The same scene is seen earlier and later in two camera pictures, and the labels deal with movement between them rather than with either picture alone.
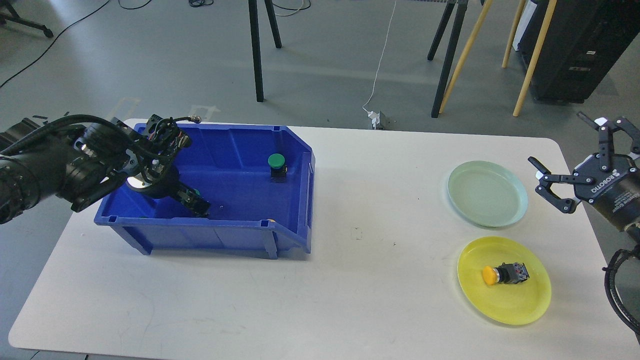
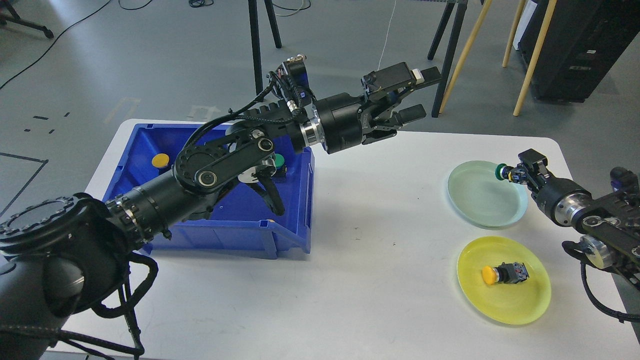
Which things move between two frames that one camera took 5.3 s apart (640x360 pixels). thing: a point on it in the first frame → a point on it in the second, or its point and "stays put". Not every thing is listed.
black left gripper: [161, 182] → [346, 121]
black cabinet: [585, 39] stays put
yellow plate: [519, 304] stays put
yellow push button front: [511, 273] stays put
